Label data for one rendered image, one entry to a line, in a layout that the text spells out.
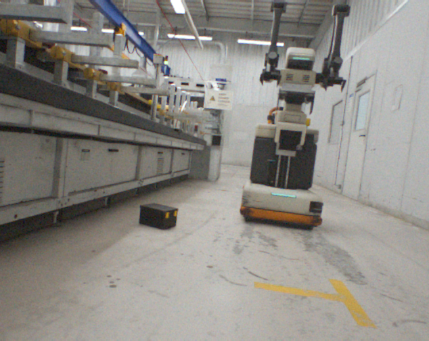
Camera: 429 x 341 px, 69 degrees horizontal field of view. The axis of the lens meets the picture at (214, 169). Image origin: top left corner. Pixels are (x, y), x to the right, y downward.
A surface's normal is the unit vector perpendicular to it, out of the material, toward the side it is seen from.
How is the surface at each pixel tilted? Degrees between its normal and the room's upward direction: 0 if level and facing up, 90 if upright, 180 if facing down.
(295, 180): 90
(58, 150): 90
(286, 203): 90
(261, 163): 90
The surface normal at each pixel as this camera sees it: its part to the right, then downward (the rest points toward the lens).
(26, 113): 0.99, 0.12
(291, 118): -0.14, 0.18
